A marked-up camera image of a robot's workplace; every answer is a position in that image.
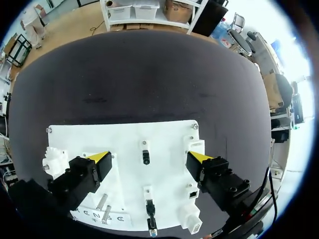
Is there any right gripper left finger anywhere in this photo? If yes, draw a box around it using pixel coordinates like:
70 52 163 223
47 150 114 213

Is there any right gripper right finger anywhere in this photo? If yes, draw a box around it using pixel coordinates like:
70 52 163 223
185 150 251 213

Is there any white board with sockets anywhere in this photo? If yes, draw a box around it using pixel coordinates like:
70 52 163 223
41 119 206 236

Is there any person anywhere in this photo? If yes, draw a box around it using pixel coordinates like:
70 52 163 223
20 4 47 49

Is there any black Ethernet cable plug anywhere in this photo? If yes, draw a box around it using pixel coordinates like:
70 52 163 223
145 199 159 236

